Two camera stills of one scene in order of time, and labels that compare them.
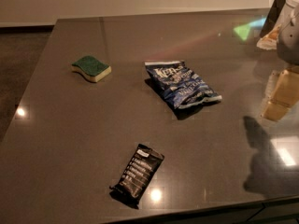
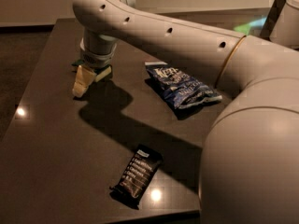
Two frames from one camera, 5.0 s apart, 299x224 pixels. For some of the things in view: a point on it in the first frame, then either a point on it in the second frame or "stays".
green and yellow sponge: (91, 68) stays
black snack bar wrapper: (137, 176) stays
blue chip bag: (180, 85) stays
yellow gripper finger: (285, 96) → (97, 50)
